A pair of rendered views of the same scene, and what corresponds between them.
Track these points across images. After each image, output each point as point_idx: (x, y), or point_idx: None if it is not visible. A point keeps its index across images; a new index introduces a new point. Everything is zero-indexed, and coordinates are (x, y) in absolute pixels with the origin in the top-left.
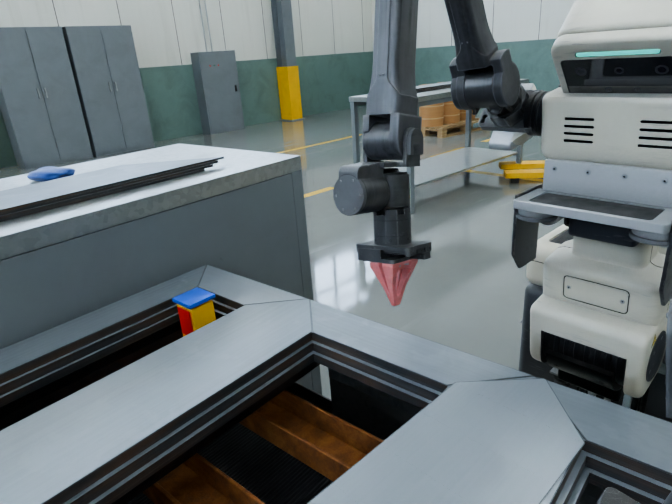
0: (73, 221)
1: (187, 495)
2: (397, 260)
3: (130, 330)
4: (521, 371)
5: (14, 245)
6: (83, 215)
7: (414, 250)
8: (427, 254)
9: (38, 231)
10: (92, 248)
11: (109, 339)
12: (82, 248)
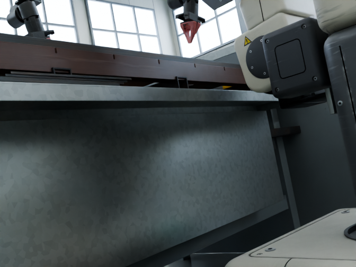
0: (224, 49)
1: None
2: (181, 22)
3: (219, 87)
4: (168, 54)
5: (207, 58)
6: (228, 47)
7: (177, 15)
8: (186, 17)
9: (214, 53)
10: (230, 60)
11: (211, 89)
12: (227, 60)
